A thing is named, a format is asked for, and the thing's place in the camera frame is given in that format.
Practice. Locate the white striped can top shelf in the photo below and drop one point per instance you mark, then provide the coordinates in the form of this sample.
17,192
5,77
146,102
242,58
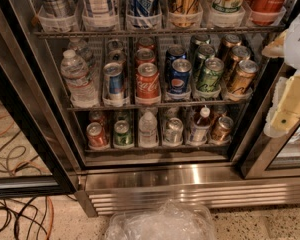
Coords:
98,0

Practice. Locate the blue pepsi can front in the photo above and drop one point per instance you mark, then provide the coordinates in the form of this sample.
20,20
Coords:
179,76

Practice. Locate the green can front middle shelf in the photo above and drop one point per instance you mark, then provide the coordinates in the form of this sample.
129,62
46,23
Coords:
210,75

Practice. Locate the front water bottle middle shelf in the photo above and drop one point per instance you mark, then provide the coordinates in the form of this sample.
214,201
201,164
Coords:
79,81

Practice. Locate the left fridge glass door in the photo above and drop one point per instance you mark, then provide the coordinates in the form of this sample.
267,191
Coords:
30,90

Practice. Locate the stainless steel fridge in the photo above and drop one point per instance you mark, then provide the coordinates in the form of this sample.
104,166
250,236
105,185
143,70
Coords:
247,169

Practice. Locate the blue silver can front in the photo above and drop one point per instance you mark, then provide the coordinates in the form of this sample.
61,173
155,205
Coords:
113,81

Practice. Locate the water bottle bottom shelf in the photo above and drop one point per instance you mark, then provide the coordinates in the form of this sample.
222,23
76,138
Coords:
147,130

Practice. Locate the gold can front middle shelf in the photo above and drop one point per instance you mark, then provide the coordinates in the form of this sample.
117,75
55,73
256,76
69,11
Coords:
242,77

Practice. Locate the silver can bottom shelf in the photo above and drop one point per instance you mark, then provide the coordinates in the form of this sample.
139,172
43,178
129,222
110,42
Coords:
173,131

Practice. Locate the blue pepsi can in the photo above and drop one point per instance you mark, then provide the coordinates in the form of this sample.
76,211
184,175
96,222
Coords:
179,76
174,52

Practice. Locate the red cola can top shelf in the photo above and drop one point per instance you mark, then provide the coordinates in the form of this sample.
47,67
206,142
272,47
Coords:
265,12

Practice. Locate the red cola can front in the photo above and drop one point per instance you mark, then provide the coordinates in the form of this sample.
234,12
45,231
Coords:
147,81

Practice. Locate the clear plastic bag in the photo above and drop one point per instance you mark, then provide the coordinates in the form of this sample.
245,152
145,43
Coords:
171,221

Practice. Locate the orange juice bottle bottom shelf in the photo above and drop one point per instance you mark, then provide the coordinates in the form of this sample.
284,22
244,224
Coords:
200,125

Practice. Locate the rear water bottle middle shelf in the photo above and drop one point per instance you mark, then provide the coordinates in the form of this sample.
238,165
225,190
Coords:
82,48

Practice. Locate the green can bottom shelf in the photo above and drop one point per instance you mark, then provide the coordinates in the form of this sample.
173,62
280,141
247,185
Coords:
122,134

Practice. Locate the red can bottom shelf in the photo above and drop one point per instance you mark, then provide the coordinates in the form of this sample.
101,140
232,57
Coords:
96,135

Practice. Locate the blue can top shelf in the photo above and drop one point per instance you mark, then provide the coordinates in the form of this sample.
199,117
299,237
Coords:
143,12

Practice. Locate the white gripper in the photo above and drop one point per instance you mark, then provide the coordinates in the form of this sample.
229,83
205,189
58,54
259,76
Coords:
299,47

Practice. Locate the water bottle shelf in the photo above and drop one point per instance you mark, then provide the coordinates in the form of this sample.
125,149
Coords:
82,48
147,130
79,81

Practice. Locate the gold can bottom shelf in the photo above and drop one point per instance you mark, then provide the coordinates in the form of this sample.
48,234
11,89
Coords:
222,129

